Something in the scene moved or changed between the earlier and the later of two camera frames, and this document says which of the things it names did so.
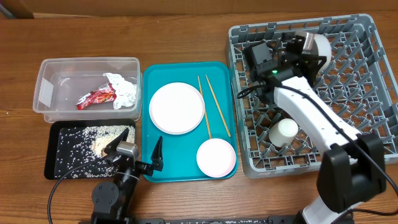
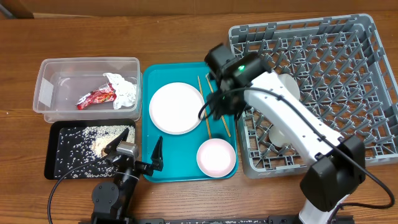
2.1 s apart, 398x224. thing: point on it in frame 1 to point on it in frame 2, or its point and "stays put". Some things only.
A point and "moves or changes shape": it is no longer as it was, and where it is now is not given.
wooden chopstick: [204, 107] stays put
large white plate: [176, 108] stays put
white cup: [282, 132] stays put
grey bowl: [324, 49] moves or changes shape
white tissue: [125, 90] stays put
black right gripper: [308, 63] to [221, 106]
